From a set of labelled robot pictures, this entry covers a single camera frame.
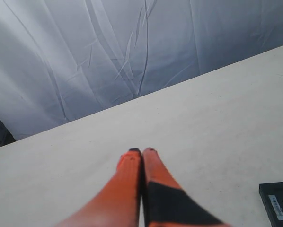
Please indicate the grey backdrop cloth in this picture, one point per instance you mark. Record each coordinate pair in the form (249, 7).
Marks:
(61, 60)

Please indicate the small black network box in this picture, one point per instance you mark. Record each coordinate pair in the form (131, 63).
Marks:
(272, 198)

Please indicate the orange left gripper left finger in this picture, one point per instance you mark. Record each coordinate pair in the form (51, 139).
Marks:
(118, 202)

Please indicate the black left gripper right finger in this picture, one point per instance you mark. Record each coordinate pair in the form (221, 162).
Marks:
(165, 203)

